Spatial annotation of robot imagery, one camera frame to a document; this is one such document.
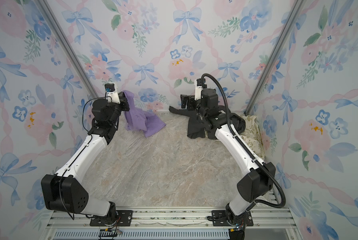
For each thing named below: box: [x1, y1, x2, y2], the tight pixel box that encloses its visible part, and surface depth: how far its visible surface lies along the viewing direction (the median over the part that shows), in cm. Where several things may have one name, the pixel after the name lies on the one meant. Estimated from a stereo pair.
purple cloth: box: [122, 90, 167, 138], surface depth 92 cm
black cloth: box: [169, 106, 246, 140], surface depth 59 cm
